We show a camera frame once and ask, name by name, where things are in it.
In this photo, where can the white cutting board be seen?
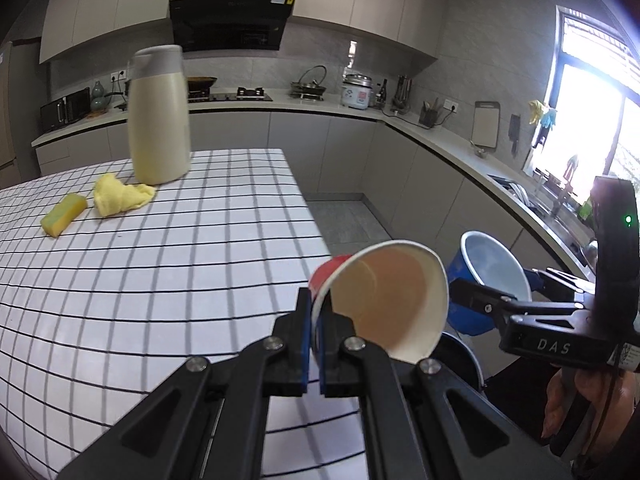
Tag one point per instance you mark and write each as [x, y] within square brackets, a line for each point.
[485, 125]

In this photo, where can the metal faucet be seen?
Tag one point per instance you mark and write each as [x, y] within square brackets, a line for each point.
[559, 200]

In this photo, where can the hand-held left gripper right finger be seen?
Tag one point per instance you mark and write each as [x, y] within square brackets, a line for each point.
[321, 347]

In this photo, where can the blue rubber glove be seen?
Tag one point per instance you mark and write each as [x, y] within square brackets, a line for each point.
[549, 119]

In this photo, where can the dark utensil holder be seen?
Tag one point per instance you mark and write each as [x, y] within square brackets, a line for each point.
[429, 117]

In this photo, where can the yellow cloth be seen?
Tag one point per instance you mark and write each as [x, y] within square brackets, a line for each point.
[117, 195]

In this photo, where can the white checked tablecloth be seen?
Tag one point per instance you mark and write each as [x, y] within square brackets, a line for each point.
[150, 285]

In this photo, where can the blue plastic bowl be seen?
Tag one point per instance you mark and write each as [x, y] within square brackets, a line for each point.
[492, 265]

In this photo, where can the kitchen window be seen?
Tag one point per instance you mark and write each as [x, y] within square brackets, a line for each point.
[585, 110]

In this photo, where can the yellow rubber glove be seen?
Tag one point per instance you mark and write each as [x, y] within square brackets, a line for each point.
[536, 111]

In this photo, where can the green dish soap bottle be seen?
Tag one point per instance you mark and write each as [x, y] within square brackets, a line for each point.
[586, 209]

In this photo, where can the black gas stove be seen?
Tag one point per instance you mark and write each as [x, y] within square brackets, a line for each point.
[240, 95]

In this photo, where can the metal knife holder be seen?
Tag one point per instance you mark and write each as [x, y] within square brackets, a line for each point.
[401, 95]

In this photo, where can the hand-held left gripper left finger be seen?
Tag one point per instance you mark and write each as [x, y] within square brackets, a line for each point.
[302, 340]

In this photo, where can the green ceramic vase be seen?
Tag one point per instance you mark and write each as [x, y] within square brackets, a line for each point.
[97, 99]

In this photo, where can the grey kitchen counter cabinets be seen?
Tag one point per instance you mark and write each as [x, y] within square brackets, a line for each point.
[400, 170]

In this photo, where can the black range hood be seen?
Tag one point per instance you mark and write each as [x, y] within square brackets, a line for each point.
[230, 22]

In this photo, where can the yellow sponge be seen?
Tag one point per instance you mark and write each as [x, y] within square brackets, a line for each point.
[62, 214]

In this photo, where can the white rice cooker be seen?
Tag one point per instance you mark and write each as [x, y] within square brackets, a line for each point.
[356, 94]

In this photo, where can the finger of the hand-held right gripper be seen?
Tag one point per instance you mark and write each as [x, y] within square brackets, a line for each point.
[482, 300]
[560, 285]

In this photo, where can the black microwave oven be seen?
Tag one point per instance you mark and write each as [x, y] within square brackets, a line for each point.
[65, 110]

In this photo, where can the black wok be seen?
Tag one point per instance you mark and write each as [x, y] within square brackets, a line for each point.
[202, 81]

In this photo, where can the dark glass bottle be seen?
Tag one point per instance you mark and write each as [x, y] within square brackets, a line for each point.
[382, 95]

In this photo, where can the cream thermos jug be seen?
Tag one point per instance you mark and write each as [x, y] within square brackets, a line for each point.
[159, 125]

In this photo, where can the red paper cup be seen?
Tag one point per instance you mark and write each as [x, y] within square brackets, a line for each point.
[390, 295]

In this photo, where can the person's right hand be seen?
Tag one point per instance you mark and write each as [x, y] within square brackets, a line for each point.
[557, 400]

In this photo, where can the black cleaver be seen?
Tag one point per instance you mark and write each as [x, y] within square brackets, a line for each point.
[514, 132]

